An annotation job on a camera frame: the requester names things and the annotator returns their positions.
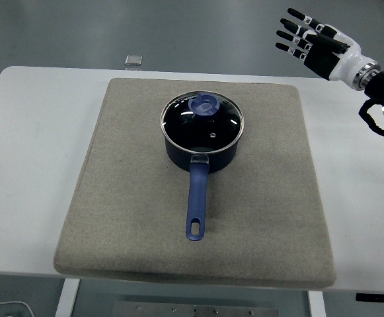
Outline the white and black hand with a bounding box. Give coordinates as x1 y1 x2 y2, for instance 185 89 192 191
274 7 377 87

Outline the glass lid with blue knob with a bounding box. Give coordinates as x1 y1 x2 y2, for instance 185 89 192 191
160 92 246 156

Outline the dark blue saucepan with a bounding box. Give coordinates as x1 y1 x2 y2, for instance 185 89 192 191
161 95 245 244

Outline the small silver floor plate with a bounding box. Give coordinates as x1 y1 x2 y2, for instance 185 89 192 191
124 54 143 67

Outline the black table control panel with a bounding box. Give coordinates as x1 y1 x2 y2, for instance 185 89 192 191
355 293 384 303

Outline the white table leg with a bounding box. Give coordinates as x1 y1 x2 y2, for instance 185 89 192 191
307 290 326 317
54 278 81 317

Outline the beige fabric mat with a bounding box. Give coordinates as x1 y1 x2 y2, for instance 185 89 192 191
52 77 337 288

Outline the grey metal plate with screws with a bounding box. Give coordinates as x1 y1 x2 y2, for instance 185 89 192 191
112 299 280 317

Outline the white cable loop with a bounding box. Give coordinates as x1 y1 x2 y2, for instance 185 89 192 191
0 300 34 317

